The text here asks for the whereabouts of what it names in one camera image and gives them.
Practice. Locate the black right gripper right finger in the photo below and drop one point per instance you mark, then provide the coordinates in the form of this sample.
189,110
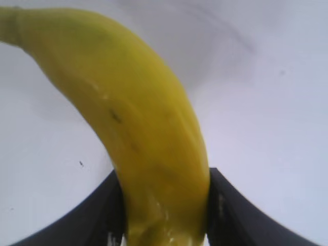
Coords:
243,217

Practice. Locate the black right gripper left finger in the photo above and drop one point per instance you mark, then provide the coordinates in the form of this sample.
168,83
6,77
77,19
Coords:
87,217

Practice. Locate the yellow banana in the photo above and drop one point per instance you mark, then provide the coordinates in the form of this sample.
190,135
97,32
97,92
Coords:
133,115

